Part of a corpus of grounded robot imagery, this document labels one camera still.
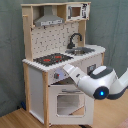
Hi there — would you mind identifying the left stove knob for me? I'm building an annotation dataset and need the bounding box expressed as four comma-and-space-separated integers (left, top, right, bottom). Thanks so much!
54, 73, 60, 79

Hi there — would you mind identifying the grey ice dispenser panel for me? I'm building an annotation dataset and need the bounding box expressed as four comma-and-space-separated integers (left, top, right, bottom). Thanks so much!
87, 64, 96, 73

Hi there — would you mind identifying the black toy faucet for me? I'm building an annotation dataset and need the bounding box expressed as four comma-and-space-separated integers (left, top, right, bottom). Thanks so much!
67, 33, 82, 49

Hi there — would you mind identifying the wooden toy kitchen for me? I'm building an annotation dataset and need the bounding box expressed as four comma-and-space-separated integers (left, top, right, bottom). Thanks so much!
22, 2, 105, 128

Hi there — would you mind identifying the white oven door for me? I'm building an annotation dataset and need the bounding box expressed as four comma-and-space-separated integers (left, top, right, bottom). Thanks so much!
49, 84, 94, 125

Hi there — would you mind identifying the grey range hood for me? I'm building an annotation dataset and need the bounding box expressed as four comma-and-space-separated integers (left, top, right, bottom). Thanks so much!
34, 5, 64, 27

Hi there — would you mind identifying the white cabinet door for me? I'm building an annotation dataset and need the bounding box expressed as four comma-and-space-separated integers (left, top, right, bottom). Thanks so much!
80, 55, 102, 75

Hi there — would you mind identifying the toy microwave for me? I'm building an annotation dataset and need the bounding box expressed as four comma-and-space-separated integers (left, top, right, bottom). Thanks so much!
67, 3, 90, 21

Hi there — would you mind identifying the black toy stovetop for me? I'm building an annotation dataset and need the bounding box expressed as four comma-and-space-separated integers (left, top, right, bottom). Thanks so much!
34, 53, 71, 67

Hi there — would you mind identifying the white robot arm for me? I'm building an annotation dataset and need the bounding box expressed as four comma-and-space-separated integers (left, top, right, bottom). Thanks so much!
63, 64, 128, 100

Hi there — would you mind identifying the grey toy sink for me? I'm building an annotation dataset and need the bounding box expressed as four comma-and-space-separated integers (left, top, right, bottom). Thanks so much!
66, 47, 94, 56

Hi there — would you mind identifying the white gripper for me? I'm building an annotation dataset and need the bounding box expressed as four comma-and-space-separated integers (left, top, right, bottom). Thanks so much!
63, 64, 87, 85

